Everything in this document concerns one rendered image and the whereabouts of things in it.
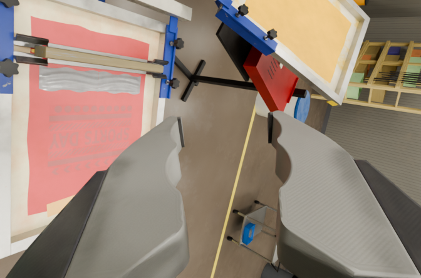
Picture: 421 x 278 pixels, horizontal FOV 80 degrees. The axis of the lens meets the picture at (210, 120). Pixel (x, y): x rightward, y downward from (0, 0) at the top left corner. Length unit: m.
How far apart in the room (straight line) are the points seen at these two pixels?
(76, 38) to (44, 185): 0.48
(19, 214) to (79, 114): 0.35
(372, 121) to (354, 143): 0.74
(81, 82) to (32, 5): 0.25
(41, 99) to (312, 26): 1.24
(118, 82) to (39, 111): 0.27
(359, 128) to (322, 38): 6.80
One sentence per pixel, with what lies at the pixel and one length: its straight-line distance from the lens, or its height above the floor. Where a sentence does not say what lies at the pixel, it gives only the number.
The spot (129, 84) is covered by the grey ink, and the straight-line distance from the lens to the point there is 1.04.
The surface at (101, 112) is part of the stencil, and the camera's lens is 1.00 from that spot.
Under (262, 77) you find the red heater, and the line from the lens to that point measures 1.59.
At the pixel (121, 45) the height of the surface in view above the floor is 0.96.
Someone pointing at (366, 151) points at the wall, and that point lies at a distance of 8.16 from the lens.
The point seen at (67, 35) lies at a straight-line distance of 0.94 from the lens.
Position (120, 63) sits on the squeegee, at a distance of 0.90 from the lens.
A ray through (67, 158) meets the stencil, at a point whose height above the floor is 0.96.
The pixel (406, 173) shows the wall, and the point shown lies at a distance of 8.15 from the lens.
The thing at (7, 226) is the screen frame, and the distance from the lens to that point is 0.98.
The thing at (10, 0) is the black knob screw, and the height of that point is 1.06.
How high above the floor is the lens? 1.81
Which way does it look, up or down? 36 degrees down
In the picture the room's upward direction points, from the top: 105 degrees clockwise
